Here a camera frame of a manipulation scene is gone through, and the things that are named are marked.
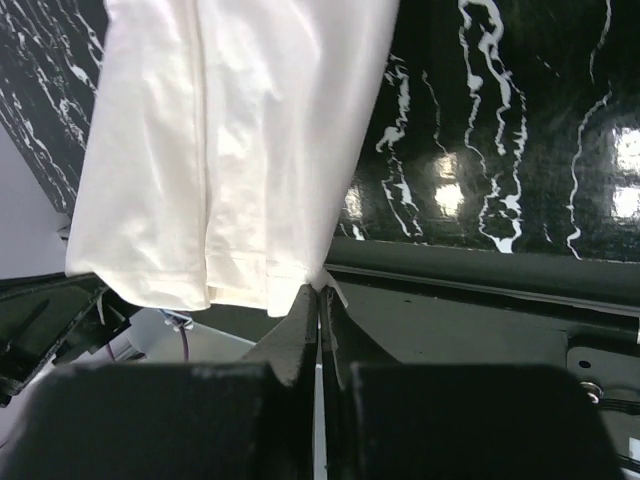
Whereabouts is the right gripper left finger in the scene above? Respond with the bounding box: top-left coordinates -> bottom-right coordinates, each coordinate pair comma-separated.
1,285 -> 318,479

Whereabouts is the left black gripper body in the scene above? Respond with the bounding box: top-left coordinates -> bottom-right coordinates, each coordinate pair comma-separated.
1,273 -> 140,405

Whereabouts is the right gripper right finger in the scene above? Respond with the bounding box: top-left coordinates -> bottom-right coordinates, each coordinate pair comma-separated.
319,288 -> 630,479

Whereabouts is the white printed t-shirt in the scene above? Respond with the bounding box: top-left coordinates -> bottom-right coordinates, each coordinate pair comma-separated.
65,1 -> 399,317

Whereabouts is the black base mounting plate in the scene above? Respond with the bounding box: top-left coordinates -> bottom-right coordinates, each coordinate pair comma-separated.
326,238 -> 639,479

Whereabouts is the black marble pattern mat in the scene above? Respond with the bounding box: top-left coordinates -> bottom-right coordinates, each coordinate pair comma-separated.
1,1 -> 639,262

